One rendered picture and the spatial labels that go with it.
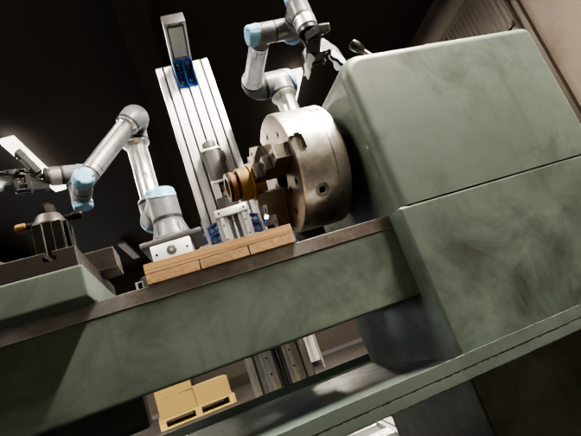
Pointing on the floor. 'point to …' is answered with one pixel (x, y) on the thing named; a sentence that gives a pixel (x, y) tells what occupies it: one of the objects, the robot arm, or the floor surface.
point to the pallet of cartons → (192, 400)
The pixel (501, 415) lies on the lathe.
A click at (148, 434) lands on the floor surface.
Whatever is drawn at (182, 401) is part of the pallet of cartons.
